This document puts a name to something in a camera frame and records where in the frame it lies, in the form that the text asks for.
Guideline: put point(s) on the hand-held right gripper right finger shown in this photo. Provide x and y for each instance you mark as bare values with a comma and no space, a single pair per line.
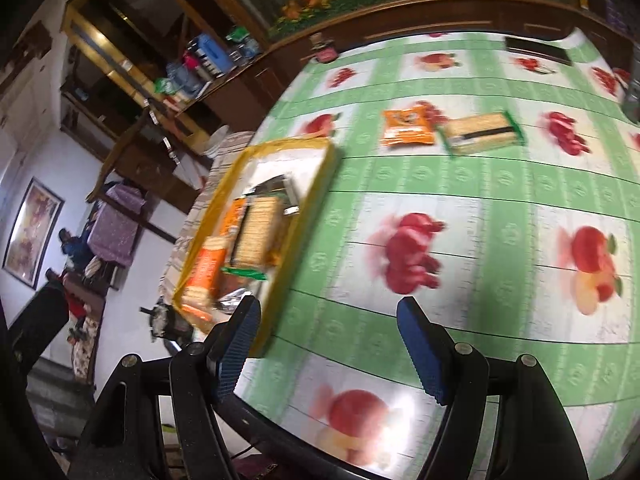
425,355

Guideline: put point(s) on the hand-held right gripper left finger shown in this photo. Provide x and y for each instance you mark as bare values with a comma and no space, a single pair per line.
232,355

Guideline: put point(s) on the orange snack packet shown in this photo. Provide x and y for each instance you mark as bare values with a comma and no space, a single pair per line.
205,280
407,127
232,220

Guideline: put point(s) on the green-edged cracker packet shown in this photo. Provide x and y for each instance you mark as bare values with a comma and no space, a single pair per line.
257,230
482,132

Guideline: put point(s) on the yellow cardboard box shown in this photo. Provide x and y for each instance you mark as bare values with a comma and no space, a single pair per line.
305,200

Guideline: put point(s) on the dark round object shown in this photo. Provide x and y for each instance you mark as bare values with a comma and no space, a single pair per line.
167,322

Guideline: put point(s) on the striped cloth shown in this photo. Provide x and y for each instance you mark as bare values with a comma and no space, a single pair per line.
185,240

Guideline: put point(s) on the purple patterned cloth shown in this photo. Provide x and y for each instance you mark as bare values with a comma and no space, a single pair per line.
115,225

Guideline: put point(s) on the blue box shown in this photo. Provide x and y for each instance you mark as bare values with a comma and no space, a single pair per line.
212,52

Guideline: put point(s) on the small red jar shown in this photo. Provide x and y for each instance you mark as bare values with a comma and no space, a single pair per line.
324,50

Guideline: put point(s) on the green packet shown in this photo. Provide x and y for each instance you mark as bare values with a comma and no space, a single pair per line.
237,35

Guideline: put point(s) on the black phone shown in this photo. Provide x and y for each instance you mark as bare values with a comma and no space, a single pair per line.
539,50

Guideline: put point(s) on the silver metal flashlight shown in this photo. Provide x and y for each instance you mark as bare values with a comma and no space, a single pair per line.
632,90

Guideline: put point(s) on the framed wall picture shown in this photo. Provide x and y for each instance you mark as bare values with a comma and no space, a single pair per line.
32,232

